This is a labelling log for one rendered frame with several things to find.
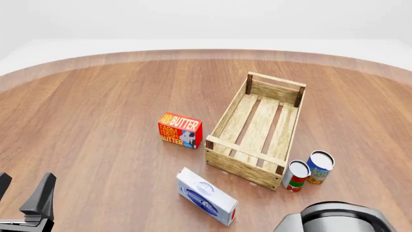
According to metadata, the blue soup tin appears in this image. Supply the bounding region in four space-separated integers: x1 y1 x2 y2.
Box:
306 150 335 185

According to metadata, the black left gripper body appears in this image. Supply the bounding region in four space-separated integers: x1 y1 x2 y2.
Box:
0 209 55 232

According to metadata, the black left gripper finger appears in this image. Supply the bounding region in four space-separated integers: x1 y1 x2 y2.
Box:
0 172 13 200
19 172 57 222

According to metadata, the red and white tin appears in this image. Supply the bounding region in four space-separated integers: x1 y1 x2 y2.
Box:
282 159 312 193

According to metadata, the wooden slat tray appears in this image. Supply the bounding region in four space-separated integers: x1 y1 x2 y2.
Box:
205 71 307 191

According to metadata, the red butter box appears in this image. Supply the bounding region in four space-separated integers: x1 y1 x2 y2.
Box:
157 111 203 150

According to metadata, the white and blue food box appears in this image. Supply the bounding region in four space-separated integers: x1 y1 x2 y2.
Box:
176 166 238 227

